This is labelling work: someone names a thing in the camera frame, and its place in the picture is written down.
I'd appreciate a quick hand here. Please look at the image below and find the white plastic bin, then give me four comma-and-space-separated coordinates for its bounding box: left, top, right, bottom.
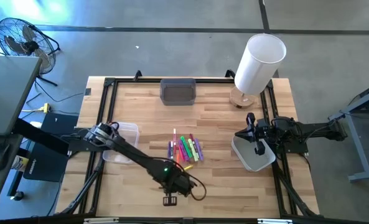
231, 135, 276, 172

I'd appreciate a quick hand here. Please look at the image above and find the pale green highlighter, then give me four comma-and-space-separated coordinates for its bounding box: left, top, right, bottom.
187, 138, 200, 162

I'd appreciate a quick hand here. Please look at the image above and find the grey desk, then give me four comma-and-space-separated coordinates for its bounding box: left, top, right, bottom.
0, 55, 43, 136

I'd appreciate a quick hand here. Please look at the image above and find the black floor cable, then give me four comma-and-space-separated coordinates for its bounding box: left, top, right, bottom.
25, 79, 85, 108

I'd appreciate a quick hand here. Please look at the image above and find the grey metal table frame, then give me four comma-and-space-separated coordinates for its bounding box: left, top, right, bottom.
328, 79, 369, 184

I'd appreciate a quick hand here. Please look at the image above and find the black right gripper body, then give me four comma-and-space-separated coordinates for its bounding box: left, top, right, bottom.
245, 112, 271, 156

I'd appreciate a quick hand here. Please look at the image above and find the black computer case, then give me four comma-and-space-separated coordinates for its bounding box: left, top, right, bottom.
22, 112, 79, 183

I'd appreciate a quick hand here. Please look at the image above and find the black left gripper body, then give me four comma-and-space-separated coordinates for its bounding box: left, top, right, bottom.
154, 167, 198, 200

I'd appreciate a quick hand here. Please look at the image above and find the black floor fan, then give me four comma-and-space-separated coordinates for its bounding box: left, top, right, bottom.
0, 17, 62, 87

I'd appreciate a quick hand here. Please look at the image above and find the black left wrist camera cable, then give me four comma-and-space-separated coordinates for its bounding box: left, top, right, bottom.
184, 172, 207, 202

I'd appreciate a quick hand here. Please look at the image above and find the purple highlighter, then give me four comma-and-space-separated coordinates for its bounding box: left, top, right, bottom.
194, 138, 205, 162

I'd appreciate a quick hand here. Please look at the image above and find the grey plastic bin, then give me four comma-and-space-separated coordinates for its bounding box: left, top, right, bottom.
159, 78, 197, 106

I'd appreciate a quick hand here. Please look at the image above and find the clear plastic container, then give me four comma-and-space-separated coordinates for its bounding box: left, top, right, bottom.
102, 121, 141, 165

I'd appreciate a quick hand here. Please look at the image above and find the white shade table lamp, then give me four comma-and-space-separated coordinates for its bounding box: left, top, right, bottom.
229, 33, 287, 109

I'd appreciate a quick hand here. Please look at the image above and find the black aluminium table frame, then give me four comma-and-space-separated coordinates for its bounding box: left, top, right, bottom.
55, 70, 322, 218

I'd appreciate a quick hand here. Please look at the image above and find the pink highlighter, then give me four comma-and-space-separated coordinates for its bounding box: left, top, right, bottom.
177, 139, 190, 162

